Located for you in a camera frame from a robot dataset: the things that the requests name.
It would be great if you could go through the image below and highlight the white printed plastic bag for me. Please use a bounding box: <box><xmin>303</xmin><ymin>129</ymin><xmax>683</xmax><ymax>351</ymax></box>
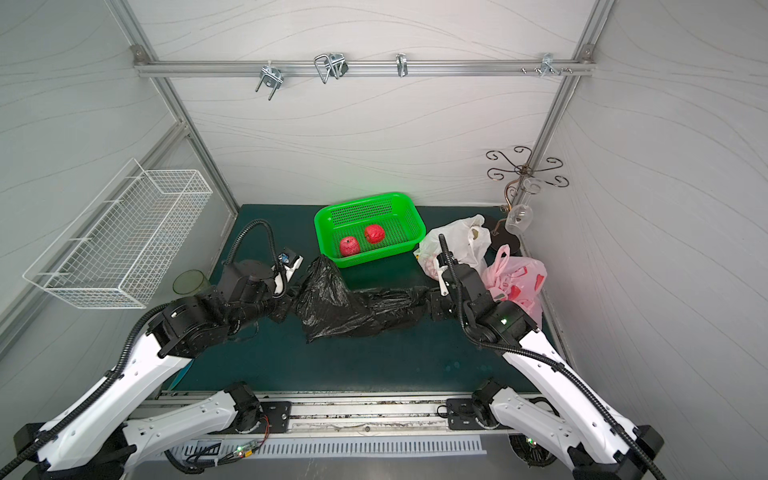
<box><xmin>413</xmin><ymin>214</ymin><xmax>491</xmax><ymax>280</ymax></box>

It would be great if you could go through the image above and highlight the red apple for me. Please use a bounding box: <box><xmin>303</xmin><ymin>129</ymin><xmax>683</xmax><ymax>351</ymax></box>
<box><xmin>364</xmin><ymin>224</ymin><xmax>386</xmax><ymax>245</ymax></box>
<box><xmin>339</xmin><ymin>236</ymin><xmax>361</xmax><ymax>258</ymax></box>

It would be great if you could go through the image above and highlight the black plastic bag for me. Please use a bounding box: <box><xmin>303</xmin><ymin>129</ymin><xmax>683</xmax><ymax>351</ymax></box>
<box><xmin>293</xmin><ymin>255</ymin><xmax>431</xmax><ymax>343</ymax></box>

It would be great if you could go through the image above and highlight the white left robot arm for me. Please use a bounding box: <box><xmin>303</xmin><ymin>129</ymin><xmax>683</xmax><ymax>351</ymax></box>
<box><xmin>1</xmin><ymin>252</ymin><xmax>303</xmax><ymax>479</ymax></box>

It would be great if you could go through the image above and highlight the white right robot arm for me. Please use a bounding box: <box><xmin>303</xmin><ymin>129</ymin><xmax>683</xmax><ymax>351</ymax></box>
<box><xmin>438</xmin><ymin>263</ymin><xmax>664</xmax><ymax>479</ymax></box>

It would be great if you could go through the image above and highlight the pink plastic bag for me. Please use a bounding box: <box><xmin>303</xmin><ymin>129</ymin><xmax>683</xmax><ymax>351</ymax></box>
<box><xmin>481</xmin><ymin>245</ymin><xmax>547</xmax><ymax>328</ymax></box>

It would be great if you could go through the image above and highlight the green translucent cup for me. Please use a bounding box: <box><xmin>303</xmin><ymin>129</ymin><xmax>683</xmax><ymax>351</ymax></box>
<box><xmin>172</xmin><ymin>269</ymin><xmax>211</xmax><ymax>296</ymax></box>

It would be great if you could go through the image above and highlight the clear glass on stand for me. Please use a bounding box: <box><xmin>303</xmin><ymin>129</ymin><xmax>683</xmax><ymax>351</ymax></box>
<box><xmin>505</xmin><ymin>203</ymin><xmax>533</xmax><ymax>235</ymax></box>

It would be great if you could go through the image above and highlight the green plastic basket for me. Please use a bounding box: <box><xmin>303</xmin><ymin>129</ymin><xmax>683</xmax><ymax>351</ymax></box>
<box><xmin>314</xmin><ymin>193</ymin><xmax>426</xmax><ymax>268</ymax></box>

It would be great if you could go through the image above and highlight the bronze curled hook stand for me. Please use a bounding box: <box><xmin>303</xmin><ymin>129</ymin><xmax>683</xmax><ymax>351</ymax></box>
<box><xmin>484</xmin><ymin>150</ymin><xmax>570</xmax><ymax>255</ymax></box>

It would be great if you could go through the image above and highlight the small metal hook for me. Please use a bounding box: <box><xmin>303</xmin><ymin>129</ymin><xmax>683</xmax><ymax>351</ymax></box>
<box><xmin>395</xmin><ymin>53</ymin><xmax>408</xmax><ymax>78</ymax></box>

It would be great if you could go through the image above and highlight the metal clamp hook left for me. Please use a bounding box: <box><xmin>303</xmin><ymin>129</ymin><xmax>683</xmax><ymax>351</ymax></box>
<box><xmin>254</xmin><ymin>63</ymin><xmax>284</xmax><ymax>101</ymax></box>

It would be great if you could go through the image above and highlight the metal clamp hook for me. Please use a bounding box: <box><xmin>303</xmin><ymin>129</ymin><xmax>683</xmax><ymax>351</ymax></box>
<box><xmin>254</xmin><ymin>63</ymin><xmax>284</xmax><ymax>101</ymax></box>
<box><xmin>313</xmin><ymin>53</ymin><xmax>349</xmax><ymax>84</ymax></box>

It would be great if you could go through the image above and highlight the metal clamp hook middle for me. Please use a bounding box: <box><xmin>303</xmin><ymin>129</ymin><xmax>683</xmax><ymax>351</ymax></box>
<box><xmin>313</xmin><ymin>53</ymin><xmax>349</xmax><ymax>84</ymax></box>

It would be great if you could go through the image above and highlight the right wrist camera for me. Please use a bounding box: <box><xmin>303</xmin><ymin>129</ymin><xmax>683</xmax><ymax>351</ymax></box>
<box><xmin>437</xmin><ymin>264</ymin><xmax>452</xmax><ymax>297</ymax></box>

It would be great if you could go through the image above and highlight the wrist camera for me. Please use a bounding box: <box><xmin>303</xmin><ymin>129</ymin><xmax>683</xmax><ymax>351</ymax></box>
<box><xmin>278</xmin><ymin>248</ymin><xmax>304</xmax><ymax>284</ymax></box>
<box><xmin>437</xmin><ymin>264</ymin><xmax>452</xmax><ymax>297</ymax></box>

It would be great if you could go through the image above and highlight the white wire basket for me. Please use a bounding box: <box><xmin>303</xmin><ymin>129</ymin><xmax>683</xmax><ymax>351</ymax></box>
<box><xmin>22</xmin><ymin>159</ymin><xmax>212</xmax><ymax>310</ymax></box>

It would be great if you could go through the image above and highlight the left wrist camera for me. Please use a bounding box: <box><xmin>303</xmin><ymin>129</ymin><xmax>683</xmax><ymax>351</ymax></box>
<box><xmin>278</xmin><ymin>248</ymin><xmax>304</xmax><ymax>284</ymax></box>

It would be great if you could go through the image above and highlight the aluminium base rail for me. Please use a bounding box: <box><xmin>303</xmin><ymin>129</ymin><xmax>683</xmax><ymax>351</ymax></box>
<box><xmin>119</xmin><ymin>392</ymin><xmax>613</xmax><ymax>439</ymax></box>

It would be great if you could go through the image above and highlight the metal bracket right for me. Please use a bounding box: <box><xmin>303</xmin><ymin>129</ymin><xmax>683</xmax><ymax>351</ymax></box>
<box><xmin>520</xmin><ymin>53</ymin><xmax>573</xmax><ymax>77</ymax></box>

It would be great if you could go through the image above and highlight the aluminium crossbar rail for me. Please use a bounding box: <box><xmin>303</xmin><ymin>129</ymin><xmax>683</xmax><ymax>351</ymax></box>
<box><xmin>134</xmin><ymin>57</ymin><xmax>597</xmax><ymax>79</ymax></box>

